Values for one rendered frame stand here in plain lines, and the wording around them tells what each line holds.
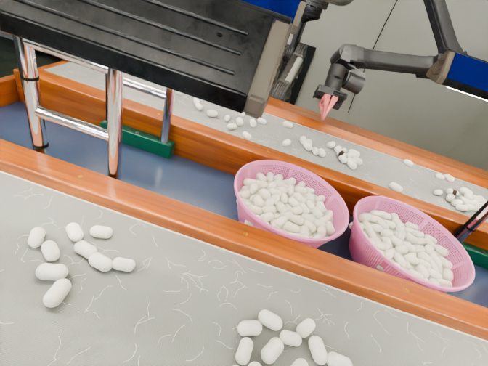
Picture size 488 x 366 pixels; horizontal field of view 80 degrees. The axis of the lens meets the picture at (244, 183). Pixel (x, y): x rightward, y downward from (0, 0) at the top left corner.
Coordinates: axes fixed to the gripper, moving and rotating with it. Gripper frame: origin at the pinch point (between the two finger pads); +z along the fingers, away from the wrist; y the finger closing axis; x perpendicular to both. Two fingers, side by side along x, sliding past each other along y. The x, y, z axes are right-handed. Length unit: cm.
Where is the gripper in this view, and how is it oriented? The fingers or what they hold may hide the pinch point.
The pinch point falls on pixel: (323, 117)
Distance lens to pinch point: 101.5
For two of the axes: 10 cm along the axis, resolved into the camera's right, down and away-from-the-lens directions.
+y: 9.4, 3.3, -0.2
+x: -0.7, 2.6, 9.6
